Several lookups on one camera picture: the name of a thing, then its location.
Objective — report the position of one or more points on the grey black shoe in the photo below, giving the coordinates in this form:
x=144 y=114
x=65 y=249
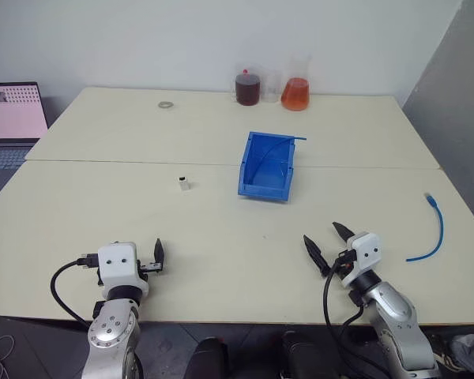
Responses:
x=468 y=349

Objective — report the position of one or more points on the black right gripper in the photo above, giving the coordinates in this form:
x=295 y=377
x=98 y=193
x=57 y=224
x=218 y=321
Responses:
x=344 y=256

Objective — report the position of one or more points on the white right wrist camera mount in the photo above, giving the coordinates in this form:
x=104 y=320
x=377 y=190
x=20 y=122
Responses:
x=365 y=252

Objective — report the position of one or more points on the flask with orange liquid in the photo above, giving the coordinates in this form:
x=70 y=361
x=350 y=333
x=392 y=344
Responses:
x=296 y=96

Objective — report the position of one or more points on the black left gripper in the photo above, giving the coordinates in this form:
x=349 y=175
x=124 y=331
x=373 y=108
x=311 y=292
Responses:
x=150 y=267

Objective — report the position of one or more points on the small white black connector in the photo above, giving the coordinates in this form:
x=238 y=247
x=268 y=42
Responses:
x=185 y=184

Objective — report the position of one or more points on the blue plastic storage bin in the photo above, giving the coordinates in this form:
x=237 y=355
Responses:
x=249 y=191

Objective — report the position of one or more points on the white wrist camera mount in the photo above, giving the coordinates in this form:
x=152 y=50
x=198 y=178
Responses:
x=365 y=252
x=118 y=268

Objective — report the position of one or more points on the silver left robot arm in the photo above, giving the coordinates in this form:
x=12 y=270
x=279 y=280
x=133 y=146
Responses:
x=110 y=327

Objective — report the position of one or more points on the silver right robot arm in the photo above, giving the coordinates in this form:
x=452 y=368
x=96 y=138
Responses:
x=395 y=312

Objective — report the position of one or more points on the open laptop with pink screen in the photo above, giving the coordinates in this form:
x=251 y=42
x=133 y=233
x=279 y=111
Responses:
x=12 y=114

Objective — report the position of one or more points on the beaker with dark brown liquid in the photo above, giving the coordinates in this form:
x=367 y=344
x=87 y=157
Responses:
x=247 y=91

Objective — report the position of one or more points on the empty clear glass beaker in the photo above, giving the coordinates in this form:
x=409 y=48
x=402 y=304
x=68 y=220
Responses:
x=272 y=92

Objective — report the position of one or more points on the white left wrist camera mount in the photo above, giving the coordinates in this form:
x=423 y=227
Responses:
x=118 y=268

